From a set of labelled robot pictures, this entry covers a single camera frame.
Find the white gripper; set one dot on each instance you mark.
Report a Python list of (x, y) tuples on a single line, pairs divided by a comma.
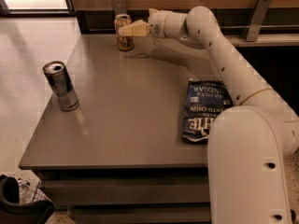
[(156, 24)]

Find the wire basket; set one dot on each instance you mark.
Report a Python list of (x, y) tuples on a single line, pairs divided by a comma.
[(39, 195)]

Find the metal wall bracket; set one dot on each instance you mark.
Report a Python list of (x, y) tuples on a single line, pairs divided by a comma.
[(120, 7), (252, 30)]

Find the left metal wall bracket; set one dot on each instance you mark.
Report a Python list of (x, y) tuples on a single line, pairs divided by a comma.
[(120, 7)]

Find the grey drawer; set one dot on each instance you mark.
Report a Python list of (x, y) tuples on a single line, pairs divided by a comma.
[(127, 191), (142, 214)]

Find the upper grey drawer front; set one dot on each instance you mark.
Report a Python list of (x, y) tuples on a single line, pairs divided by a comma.
[(127, 191)]

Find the orange soda can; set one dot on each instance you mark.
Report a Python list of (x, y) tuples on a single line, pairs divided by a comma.
[(124, 43)]

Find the lower grey drawer front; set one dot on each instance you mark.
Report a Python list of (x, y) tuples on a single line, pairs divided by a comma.
[(142, 214)]

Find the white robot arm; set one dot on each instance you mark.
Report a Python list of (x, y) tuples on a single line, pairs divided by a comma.
[(249, 142)]

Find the right metal wall bracket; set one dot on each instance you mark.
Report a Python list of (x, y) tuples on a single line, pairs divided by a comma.
[(252, 30)]

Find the blue kettle chips bag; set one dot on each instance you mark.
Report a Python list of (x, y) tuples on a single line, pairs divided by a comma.
[(205, 100)]

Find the silver blue energy drink can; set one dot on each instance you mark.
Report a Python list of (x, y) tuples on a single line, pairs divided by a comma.
[(61, 85)]

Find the black chair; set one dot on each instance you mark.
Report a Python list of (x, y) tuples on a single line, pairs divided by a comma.
[(14, 212)]

